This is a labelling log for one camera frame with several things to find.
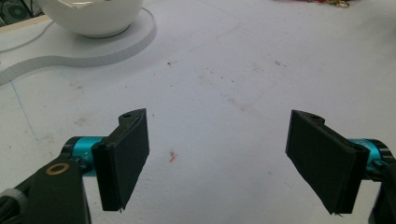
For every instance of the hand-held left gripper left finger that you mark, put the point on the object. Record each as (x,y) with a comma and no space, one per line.
(122,161)

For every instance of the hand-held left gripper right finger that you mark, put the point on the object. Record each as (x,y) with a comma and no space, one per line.
(323,161)

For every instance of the white bowl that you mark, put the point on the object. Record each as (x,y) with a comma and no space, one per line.
(93,17)

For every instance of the dark fan device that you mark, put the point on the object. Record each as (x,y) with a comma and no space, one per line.
(15,11)

